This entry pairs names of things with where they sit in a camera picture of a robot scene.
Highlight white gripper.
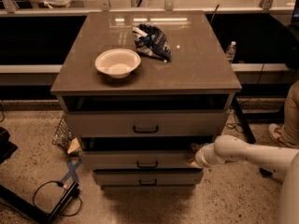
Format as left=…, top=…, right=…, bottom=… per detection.
left=187, top=143, right=218, bottom=169

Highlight grey drawer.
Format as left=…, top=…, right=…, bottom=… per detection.
left=80, top=136, right=212, bottom=170
left=65, top=94, right=228, bottom=137
left=93, top=168, right=203, bottom=188

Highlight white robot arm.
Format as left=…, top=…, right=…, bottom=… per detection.
left=187, top=135, right=299, bottom=224

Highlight grey drawer cabinet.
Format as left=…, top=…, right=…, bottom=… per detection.
left=50, top=10, right=243, bottom=190

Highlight grey bottom drawer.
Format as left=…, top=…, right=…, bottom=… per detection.
left=93, top=168, right=203, bottom=188

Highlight grey top drawer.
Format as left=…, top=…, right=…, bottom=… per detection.
left=65, top=94, right=228, bottom=137

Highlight black table leg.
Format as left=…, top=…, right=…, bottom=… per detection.
left=232, top=97, right=256, bottom=144

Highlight black chair base leg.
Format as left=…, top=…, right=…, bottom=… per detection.
left=259, top=168, right=274, bottom=178

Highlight white red sneaker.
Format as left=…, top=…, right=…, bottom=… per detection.
left=268, top=123, right=299, bottom=149

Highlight person leg beige trousers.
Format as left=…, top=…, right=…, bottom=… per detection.
left=282, top=80, right=299, bottom=146

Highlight clear water bottle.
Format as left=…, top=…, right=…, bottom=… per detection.
left=225, top=41, right=236, bottom=63

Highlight white bowl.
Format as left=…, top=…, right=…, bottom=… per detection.
left=95, top=49, right=141, bottom=78

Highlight blue tape cross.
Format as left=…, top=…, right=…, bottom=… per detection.
left=61, top=160, right=82, bottom=184

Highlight blue chip bag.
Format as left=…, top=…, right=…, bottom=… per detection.
left=132, top=23, right=171, bottom=63

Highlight black metal floor stand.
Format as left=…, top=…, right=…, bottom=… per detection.
left=0, top=182, right=78, bottom=224

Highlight black object left edge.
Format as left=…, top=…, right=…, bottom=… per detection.
left=0, top=127, right=18, bottom=163

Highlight black floor cable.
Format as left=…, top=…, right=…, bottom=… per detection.
left=32, top=179, right=84, bottom=217

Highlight wire mesh basket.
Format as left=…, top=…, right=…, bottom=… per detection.
left=52, top=118, right=81, bottom=157

